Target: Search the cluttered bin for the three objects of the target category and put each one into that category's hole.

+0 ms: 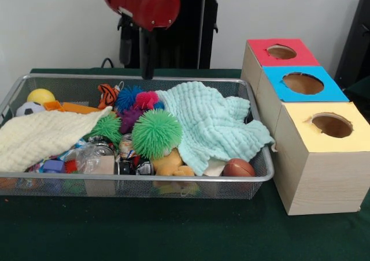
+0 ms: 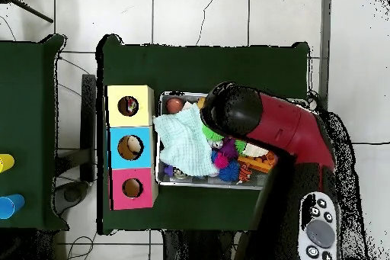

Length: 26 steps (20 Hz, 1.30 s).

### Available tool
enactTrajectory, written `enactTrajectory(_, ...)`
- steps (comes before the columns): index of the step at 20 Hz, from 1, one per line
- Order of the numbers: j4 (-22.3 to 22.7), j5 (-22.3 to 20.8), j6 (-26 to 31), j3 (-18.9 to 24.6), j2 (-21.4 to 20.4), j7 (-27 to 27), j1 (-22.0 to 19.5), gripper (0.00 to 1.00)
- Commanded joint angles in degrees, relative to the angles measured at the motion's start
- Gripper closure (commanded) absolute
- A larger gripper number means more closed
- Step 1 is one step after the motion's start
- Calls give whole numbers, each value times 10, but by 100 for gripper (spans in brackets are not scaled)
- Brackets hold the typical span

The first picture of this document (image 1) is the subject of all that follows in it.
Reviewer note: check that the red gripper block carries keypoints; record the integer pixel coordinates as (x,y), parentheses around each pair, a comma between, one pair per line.
(156,11)

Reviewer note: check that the large green spiky ball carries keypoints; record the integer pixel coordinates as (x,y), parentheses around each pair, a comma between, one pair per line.
(157,134)

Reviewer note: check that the mint green waffle cloth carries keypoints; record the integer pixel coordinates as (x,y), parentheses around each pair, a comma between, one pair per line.
(214,122)

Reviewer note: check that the cream waffle cloth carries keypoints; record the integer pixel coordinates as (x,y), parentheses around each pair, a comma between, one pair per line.
(37,137)

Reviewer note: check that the wooden box with three holes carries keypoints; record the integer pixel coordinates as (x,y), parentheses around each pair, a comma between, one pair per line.
(318,180)

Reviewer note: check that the blue spiky ball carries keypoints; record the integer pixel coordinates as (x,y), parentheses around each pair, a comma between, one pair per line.
(127,97)

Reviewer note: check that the pink spiky ball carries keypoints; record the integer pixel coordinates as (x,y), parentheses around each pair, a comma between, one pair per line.
(147,99)

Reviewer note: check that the orange tiger plush toy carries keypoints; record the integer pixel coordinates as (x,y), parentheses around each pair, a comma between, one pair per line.
(108,95)

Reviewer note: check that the orange plastic toy block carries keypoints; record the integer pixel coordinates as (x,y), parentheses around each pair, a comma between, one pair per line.
(75,107)

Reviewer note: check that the yellow ball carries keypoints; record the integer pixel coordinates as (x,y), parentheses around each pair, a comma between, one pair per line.
(40,96)

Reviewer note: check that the black and white soccer ball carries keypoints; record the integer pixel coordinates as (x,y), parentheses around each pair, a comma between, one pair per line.
(29,108)

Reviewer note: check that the brown toy football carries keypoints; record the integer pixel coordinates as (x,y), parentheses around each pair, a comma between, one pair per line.
(238,168)

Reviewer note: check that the dark green table cloth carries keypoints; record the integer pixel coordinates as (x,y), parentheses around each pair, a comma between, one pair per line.
(173,232)
(361,88)

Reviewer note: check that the black upright panel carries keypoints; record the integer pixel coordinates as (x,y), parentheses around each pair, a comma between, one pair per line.
(357,41)

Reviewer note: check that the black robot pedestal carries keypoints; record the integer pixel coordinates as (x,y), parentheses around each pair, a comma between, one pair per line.
(185,41)

